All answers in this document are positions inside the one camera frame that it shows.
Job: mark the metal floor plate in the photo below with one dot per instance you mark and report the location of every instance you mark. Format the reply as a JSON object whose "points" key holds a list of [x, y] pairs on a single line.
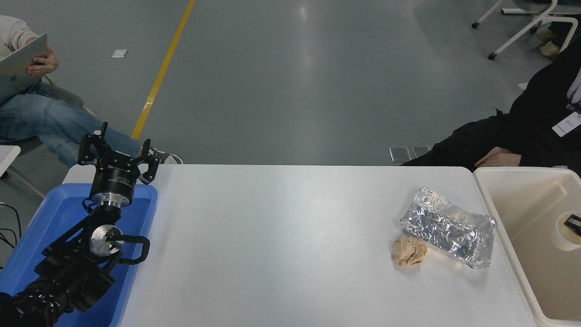
{"points": [[399, 154], [420, 151]]}

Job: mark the blue plastic tray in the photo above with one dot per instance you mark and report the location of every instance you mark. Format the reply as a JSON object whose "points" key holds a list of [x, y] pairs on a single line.
{"points": [[50, 218]]}

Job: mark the white name badge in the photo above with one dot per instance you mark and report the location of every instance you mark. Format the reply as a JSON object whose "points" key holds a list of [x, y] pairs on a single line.
{"points": [[566, 124]]}

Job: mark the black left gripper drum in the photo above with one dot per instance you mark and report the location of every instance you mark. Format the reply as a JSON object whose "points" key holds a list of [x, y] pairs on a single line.
{"points": [[113, 179]]}

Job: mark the large pale bin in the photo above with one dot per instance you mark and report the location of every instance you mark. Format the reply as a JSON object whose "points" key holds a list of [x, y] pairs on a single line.
{"points": [[526, 254]]}

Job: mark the white wheeled chair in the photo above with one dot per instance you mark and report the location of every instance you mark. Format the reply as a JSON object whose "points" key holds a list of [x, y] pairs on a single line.
{"points": [[535, 20]]}

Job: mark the crumpled tan paper ball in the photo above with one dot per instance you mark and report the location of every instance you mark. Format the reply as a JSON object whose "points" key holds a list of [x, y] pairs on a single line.
{"points": [[409, 252]]}

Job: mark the small white table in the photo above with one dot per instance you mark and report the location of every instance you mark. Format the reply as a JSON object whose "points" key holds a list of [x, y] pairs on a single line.
{"points": [[7, 156]]}

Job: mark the person's hand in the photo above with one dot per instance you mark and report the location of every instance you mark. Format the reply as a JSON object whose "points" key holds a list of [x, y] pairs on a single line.
{"points": [[45, 63], [499, 160]]}

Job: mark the person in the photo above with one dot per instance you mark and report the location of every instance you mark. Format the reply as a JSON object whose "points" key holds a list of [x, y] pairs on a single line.
{"points": [[41, 118], [551, 47], [535, 118]]}

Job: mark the white paper cup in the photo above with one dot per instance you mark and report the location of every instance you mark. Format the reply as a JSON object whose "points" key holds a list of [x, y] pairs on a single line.
{"points": [[565, 238]]}

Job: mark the grey laptop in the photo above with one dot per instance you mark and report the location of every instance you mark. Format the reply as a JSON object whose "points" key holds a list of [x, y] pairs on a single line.
{"points": [[16, 72]]}

